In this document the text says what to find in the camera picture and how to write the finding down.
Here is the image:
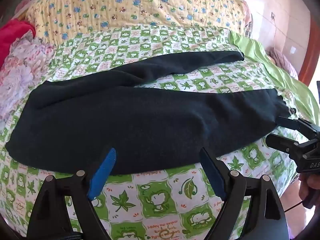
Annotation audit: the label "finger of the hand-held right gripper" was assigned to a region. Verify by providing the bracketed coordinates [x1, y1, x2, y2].
[264, 134, 309, 157]
[277, 116, 320, 142]

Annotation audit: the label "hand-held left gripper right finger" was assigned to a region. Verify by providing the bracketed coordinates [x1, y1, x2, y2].
[199, 147, 288, 240]

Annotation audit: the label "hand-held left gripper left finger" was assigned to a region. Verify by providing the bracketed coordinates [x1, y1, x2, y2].
[26, 147, 117, 240]

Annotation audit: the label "black pants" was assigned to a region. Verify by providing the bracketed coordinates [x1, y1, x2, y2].
[5, 51, 287, 175]

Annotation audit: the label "person's right hand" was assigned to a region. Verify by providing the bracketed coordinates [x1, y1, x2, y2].
[299, 173, 316, 203]

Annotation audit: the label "plain green sheet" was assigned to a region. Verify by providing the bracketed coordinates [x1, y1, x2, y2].
[229, 31, 320, 128]

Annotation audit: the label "green frog printed blanket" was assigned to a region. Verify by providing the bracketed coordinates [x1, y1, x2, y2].
[0, 26, 308, 240]

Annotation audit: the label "plaid cloth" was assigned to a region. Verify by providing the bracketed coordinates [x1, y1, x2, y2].
[244, 21, 253, 40]

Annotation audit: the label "pink floral cloth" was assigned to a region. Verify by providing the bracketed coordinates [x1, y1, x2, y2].
[0, 34, 57, 128]

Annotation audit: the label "red cloth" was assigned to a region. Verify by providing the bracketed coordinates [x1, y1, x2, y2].
[0, 20, 37, 67]

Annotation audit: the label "yellow bear printed quilt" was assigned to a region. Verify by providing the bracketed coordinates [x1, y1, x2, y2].
[25, 0, 247, 47]

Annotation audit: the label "thin dark cable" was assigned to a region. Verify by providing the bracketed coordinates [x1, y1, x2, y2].
[284, 200, 305, 212]

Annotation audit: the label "brown wooden door frame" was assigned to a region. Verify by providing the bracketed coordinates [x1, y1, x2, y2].
[298, 11, 317, 87]

